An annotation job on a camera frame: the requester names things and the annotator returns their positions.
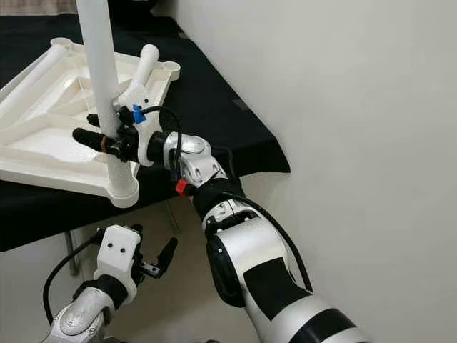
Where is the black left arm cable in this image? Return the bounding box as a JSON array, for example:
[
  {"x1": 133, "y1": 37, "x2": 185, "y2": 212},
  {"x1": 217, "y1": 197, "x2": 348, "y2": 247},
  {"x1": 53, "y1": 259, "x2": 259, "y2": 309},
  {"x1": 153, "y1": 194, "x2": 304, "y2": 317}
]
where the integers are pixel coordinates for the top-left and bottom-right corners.
[{"x1": 41, "y1": 229, "x2": 104, "y2": 326}]

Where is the white plastic children table top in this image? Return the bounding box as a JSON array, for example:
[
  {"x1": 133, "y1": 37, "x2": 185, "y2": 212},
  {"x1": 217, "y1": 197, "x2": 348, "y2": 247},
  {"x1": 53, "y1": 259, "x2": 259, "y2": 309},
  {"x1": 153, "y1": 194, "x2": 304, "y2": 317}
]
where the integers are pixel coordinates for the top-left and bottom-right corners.
[{"x1": 0, "y1": 37, "x2": 181, "y2": 208}]

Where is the beige cloth covered bench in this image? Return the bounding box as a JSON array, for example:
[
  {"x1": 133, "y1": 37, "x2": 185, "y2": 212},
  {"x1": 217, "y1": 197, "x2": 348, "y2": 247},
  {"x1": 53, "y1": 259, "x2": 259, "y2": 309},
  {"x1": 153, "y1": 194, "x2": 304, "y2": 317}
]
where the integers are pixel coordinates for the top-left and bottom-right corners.
[{"x1": 0, "y1": 0, "x2": 79, "y2": 16}]

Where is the metal folding table leg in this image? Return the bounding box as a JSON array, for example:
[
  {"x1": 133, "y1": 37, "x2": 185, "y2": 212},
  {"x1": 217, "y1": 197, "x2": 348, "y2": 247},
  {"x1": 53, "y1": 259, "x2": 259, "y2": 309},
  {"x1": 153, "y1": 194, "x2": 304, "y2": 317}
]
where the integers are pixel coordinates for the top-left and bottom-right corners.
[
  {"x1": 166, "y1": 200, "x2": 181, "y2": 231},
  {"x1": 64, "y1": 230, "x2": 78, "y2": 276}
]

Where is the white plastic table leg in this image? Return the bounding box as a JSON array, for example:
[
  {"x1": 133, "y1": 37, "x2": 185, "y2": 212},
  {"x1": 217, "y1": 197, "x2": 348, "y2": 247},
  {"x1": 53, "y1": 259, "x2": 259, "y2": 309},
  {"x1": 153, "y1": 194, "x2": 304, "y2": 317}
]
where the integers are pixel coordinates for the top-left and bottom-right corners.
[
  {"x1": 75, "y1": 0, "x2": 140, "y2": 208},
  {"x1": 118, "y1": 44, "x2": 160, "y2": 108},
  {"x1": 0, "y1": 41, "x2": 74, "y2": 121}
]

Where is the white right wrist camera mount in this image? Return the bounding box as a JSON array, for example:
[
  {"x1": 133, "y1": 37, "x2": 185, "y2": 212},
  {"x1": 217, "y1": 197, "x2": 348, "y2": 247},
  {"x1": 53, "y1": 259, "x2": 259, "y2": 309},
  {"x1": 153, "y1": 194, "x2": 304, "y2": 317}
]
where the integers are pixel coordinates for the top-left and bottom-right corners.
[{"x1": 118, "y1": 84, "x2": 165, "y2": 167}]

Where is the black tablecloth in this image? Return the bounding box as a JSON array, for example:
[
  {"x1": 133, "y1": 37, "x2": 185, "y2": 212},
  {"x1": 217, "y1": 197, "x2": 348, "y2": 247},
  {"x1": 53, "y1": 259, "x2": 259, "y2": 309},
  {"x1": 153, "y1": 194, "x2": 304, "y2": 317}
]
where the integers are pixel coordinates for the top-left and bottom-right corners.
[{"x1": 0, "y1": 14, "x2": 291, "y2": 252}]

